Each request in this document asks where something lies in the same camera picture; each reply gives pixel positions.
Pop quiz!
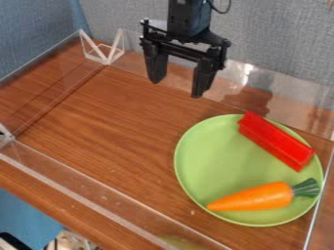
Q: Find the black cable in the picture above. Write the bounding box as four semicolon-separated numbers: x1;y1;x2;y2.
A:
205;0;232;15

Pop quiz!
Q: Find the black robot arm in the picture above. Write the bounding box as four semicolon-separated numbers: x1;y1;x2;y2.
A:
138;0;231;98

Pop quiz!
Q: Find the red rectangular block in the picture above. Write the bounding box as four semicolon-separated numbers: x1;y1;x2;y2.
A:
237;111;315;172

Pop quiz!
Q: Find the orange toy carrot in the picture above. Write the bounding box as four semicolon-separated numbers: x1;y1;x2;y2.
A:
205;178;319;212

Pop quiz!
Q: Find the clear acrylic corner bracket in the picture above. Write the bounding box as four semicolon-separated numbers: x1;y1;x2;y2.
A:
80;28;125;65

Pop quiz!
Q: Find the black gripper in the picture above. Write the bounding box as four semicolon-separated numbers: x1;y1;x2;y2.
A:
138;18;231;99

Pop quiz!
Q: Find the green plate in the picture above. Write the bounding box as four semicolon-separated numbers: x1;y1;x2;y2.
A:
173;113;324;228

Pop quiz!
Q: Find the clear acrylic enclosure wall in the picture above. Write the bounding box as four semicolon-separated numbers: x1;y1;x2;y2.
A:
0;31;334;250

